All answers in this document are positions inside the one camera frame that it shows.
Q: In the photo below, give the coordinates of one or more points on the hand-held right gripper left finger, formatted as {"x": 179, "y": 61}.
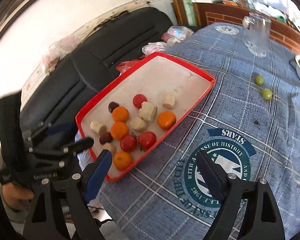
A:
{"x": 98, "y": 175}

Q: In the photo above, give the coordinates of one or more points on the dark picture frame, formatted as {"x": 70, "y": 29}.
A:
{"x": 15, "y": 2}

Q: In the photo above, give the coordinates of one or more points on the person's left hand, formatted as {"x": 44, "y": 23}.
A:
{"x": 15, "y": 196}

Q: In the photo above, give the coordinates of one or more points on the clear plastic bag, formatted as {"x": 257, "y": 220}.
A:
{"x": 55, "y": 52}

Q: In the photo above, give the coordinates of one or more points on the red rimmed white tray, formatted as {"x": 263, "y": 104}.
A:
{"x": 170, "y": 80}

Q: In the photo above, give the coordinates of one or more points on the black sofa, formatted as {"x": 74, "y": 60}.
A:
{"x": 115, "y": 42}

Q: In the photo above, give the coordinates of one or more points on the orange mandarin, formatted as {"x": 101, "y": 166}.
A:
{"x": 120, "y": 113}
{"x": 166, "y": 120}
{"x": 123, "y": 160}
{"x": 119, "y": 130}

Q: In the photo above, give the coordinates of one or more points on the blue printed tablecloth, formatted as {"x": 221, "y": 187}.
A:
{"x": 240, "y": 105}

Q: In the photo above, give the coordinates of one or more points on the white and red plastic bag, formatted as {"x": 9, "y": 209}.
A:
{"x": 177, "y": 33}

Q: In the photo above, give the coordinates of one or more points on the green grape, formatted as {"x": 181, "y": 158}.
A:
{"x": 259, "y": 79}
{"x": 267, "y": 94}

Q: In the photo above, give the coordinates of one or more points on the clear glass mug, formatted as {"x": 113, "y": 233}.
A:
{"x": 256, "y": 35}

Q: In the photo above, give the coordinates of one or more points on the tan round cake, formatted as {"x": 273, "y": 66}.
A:
{"x": 98, "y": 127}

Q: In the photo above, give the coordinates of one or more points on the red date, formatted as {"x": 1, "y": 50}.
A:
{"x": 105, "y": 138}

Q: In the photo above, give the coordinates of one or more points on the red tomato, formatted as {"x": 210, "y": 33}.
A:
{"x": 139, "y": 100}
{"x": 147, "y": 140}
{"x": 128, "y": 142}

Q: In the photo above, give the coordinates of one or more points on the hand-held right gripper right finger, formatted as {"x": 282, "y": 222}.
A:
{"x": 210, "y": 177}

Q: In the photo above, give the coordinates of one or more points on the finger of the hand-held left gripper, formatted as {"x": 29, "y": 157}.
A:
{"x": 82, "y": 143}
{"x": 60, "y": 129}

